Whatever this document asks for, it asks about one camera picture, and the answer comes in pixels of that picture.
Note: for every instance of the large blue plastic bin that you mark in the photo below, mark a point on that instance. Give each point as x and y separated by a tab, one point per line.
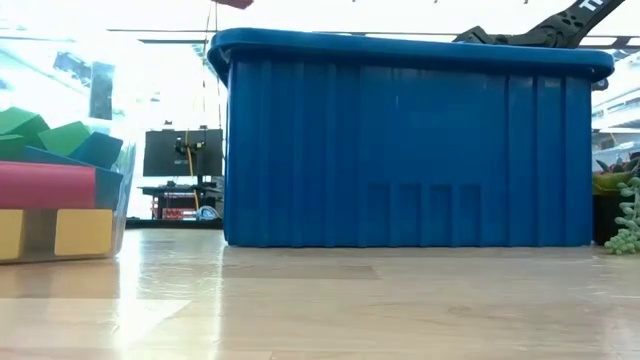
400	150

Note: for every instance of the red foam block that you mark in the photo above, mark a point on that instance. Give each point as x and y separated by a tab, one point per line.
234	3
45	185

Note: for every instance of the clear plastic block box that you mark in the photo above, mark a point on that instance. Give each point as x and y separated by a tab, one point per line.
120	200

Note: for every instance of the blue foam block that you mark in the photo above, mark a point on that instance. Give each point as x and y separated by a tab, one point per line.
107	187
97	150

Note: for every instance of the green foam block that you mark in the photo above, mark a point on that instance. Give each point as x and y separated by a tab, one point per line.
17	125
65	137

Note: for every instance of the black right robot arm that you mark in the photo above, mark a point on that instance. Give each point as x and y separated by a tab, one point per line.
560	27

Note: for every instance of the black background table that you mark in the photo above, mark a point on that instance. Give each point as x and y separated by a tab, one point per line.
180	189

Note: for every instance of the black background monitor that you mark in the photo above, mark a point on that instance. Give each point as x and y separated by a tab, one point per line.
165	150

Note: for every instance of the black pillar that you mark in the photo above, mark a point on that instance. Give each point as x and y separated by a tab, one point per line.
101	90

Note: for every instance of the artificial succulent in black pot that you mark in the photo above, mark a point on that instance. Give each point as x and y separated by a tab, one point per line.
615	200

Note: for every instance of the black ceiling device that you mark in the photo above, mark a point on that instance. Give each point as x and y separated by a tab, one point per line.
600	85

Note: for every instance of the black ceiling camera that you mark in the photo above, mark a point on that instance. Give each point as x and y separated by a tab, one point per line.
72	65

